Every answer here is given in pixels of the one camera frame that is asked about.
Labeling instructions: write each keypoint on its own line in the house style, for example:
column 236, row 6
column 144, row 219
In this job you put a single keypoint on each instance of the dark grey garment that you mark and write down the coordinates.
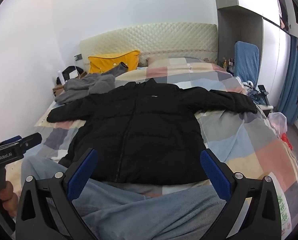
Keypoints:
column 117, row 69

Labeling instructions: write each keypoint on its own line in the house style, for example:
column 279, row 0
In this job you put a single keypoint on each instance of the row of small bottles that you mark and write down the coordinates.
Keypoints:
column 227, row 63

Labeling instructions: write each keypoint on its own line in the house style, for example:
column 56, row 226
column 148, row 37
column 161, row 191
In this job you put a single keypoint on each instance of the grey fleece garment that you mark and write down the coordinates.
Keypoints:
column 89, row 85

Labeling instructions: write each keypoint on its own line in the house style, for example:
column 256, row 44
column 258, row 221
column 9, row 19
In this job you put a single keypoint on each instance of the yellow pillow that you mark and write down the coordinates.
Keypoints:
column 106, row 61

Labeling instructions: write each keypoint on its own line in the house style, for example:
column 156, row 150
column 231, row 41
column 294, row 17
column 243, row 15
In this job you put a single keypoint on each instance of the red bag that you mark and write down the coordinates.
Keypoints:
column 286, row 140

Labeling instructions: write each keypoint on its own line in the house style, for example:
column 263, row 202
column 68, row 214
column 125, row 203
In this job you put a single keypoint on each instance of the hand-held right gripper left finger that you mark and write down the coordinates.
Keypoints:
column 81, row 173

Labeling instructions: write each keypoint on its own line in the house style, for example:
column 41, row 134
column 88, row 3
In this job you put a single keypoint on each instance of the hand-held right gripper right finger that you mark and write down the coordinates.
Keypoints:
column 213, row 173

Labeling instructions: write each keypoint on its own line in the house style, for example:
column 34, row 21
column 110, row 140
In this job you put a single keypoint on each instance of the black bag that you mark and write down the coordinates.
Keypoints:
column 71, row 69

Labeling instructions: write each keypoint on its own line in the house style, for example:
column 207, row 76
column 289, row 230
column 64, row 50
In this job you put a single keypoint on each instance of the blue curtain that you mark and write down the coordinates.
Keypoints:
column 292, row 80

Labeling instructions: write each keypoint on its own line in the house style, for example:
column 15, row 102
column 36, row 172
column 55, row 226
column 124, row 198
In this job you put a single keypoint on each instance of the white bottle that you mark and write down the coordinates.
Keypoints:
column 60, row 78

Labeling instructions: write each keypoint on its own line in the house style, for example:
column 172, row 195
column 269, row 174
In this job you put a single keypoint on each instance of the white side table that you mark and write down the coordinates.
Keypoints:
column 266, row 107

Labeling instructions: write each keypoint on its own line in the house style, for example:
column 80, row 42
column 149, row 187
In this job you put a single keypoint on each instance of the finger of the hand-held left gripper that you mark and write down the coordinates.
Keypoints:
column 12, row 140
column 32, row 139

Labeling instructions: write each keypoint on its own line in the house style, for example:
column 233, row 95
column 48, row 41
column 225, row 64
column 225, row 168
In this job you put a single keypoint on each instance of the checked pastel quilt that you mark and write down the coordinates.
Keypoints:
column 243, row 145

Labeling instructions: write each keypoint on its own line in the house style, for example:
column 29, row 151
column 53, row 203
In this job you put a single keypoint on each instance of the grey and white wardrobe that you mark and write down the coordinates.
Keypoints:
column 273, row 55

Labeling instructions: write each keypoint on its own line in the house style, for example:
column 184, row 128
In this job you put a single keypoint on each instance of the person's legs in blue jeans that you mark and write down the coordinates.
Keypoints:
column 139, row 212

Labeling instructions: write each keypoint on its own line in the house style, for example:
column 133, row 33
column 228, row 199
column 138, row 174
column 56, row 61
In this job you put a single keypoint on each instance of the black puffer jacket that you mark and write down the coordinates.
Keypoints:
column 139, row 130

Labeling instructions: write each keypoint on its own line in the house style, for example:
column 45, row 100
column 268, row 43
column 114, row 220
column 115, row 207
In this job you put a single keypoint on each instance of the wooden nightstand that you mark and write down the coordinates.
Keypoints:
column 57, row 90

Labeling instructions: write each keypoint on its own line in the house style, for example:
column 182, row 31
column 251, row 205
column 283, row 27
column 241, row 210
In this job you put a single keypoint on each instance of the white plastic bag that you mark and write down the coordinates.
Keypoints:
column 278, row 121

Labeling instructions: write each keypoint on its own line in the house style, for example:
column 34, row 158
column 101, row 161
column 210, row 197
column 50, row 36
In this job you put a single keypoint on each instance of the person's left hand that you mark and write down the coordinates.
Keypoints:
column 5, row 201

